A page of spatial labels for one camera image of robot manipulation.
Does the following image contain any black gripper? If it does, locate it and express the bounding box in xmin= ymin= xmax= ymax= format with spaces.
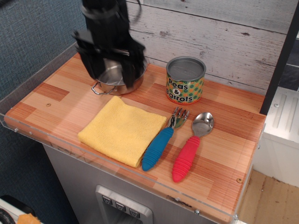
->
xmin=72 ymin=11 xmax=145 ymax=88

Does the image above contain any yellow cloth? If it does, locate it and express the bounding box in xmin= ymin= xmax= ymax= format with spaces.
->
xmin=78 ymin=96 xmax=167 ymax=168

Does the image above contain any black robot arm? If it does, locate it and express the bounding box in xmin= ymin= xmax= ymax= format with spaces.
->
xmin=72 ymin=0 xmax=145 ymax=88

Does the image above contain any small steel pot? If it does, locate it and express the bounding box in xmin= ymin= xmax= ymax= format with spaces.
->
xmin=92 ymin=59 xmax=148 ymax=95

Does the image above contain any peas and carrots can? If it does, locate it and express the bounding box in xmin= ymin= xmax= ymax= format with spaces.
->
xmin=166 ymin=56 xmax=206 ymax=105

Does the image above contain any clear acrylic table guard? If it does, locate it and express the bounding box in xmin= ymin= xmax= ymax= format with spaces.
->
xmin=1 ymin=47 xmax=265 ymax=224

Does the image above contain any silver button control panel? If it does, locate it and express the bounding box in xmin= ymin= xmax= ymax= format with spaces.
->
xmin=95 ymin=185 xmax=154 ymax=224

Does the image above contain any orange object bottom left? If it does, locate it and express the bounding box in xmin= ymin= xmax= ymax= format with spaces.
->
xmin=17 ymin=213 xmax=41 ymax=224

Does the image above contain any white ribbed cabinet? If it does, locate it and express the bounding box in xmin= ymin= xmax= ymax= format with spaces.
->
xmin=253 ymin=87 xmax=299 ymax=187

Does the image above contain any blue handled fork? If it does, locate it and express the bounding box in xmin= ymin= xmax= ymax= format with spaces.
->
xmin=142 ymin=107 xmax=190 ymax=171

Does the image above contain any red handled spoon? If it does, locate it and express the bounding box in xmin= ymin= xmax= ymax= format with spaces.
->
xmin=171 ymin=112 xmax=214 ymax=182

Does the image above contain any black vertical post right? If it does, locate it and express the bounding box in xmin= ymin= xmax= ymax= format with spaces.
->
xmin=260 ymin=3 xmax=299 ymax=115

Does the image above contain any black braided cable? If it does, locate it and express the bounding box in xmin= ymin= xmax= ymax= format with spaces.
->
xmin=0 ymin=208 xmax=14 ymax=224

